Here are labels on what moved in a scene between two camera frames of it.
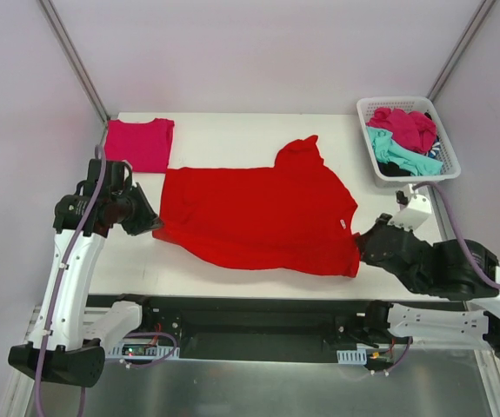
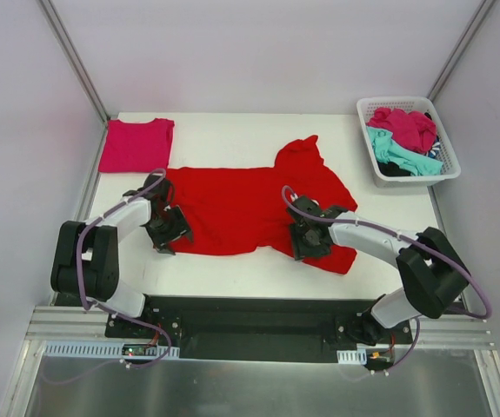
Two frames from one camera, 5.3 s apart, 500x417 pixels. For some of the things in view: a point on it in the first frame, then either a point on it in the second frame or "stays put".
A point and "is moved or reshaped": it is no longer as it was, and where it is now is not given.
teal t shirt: x=386 y=149 stays put
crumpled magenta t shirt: x=414 y=129 stays put
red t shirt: x=296 y=216 is moved or reshaped
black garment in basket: x=391 y=168 stays put
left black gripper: x=136 y=208 -> x=171 y=228
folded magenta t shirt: x=146 y=145 stays put
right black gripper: x=380 y=242 -> x=309 y=242
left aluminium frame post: x=75 y=62 stays put
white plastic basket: x=450 y=168 stays put
